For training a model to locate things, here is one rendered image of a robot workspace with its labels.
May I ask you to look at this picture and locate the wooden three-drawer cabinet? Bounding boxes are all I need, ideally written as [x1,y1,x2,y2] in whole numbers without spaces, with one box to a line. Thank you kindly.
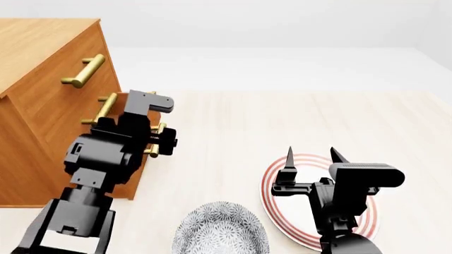
[0,18,164,209]

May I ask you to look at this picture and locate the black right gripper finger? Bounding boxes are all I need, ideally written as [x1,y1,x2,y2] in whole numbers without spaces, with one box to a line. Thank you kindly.
[275,145,298,186]
[329,146,351,170]

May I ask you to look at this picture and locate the short brass bar handle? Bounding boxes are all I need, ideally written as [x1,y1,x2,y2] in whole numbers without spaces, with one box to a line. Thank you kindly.
[142,91,168,159]

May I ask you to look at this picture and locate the black right gripper camera box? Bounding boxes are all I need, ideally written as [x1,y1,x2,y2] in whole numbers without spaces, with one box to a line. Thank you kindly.
[328,162,406,213]

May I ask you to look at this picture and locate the wooden drawer front large handle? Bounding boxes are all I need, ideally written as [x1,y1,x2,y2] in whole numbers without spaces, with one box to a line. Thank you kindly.
[6,25,123,144]

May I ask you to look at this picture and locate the white plate red rings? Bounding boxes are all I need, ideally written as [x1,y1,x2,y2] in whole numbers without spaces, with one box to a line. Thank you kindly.
[259,152,381,253]

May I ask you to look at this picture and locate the long brass bar handle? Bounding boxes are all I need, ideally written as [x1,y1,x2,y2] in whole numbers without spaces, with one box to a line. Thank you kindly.
[60,53,107,89]

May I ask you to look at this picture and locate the wooden drawer front medium handle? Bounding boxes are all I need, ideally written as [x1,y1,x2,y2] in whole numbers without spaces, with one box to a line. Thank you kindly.
[35,88,130,170]

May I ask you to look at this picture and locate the black white patterned bowl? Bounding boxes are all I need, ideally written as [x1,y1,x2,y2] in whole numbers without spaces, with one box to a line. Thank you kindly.
[171,201,270,254]

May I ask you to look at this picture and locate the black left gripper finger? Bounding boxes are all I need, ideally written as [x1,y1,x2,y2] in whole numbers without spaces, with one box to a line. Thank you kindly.
[150,127,179,157]

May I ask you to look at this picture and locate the medium brass bar handle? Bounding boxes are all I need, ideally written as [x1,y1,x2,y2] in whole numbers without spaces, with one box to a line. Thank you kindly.
[81,92,119,127]

